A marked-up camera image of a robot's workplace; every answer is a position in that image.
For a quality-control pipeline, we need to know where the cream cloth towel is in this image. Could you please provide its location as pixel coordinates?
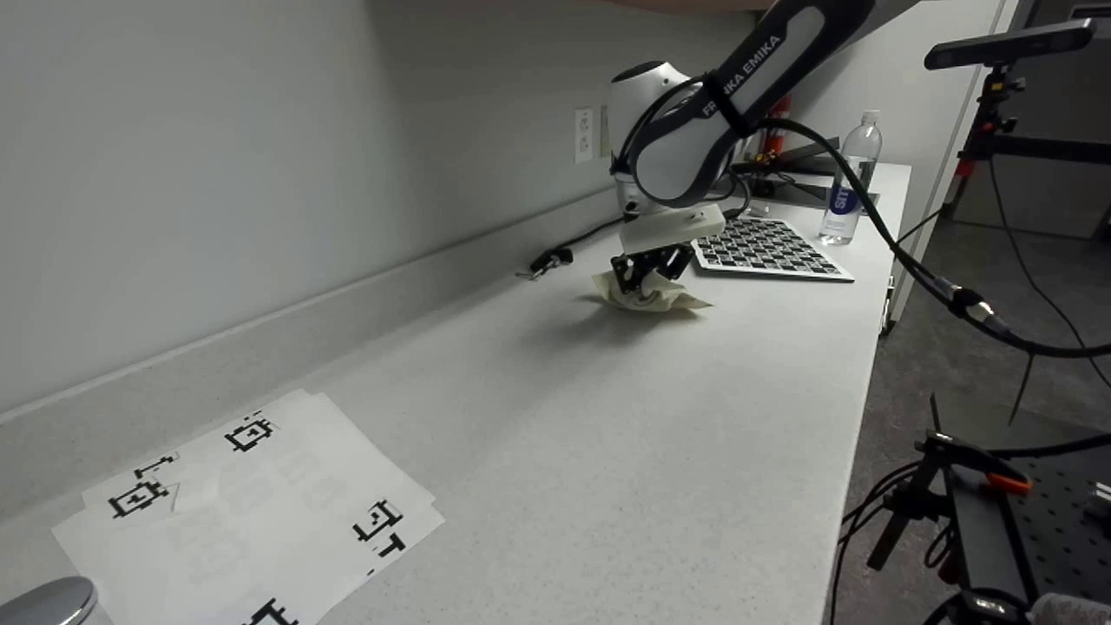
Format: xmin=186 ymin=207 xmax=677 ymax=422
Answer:
xmin=589 ymin=269 xmax=705 ymax=315

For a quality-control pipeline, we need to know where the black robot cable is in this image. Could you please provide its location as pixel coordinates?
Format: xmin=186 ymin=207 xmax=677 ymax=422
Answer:
xmin=749 ymin=115 xmax=1111 ymax=361

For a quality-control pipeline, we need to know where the white wall outlet plate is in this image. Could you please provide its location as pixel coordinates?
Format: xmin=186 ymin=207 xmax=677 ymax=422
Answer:
xmin=574 ymin=106 xmax=598 ymax=163

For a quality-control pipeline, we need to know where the checkerboard calibration board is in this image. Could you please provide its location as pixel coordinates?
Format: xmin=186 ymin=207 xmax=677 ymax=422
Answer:
xmin=693 ymin=218 xmax=852 ymax=281

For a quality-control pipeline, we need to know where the black camera on stand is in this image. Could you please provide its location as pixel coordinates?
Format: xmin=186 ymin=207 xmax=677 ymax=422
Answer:
xmin=925 ymin=17 xmax=1096 ymax=69

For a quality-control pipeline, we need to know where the clear plastic water bottle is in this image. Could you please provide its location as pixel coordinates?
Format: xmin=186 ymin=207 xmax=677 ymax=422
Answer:
xmin=820 ymin=109 xmax=882 ymax=247

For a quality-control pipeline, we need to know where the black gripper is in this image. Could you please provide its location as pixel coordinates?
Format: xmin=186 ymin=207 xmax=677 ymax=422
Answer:
xmin=612 ymin=200 xmax=727 ymax=291

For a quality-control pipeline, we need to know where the black tripod with cables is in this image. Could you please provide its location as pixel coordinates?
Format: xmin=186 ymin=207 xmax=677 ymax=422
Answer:
xmin=826 ymin=408 xmax=1111 ymax=625

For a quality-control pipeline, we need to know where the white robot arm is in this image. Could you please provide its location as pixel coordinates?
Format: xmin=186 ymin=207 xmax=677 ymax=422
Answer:
xmin=612 ymin=0 xmax=914 ymax=296

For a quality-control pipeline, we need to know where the white paper sheet with markers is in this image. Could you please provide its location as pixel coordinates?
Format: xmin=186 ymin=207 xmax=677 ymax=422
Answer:
xmin=51 ymin=391 xmax=443 ymax=625

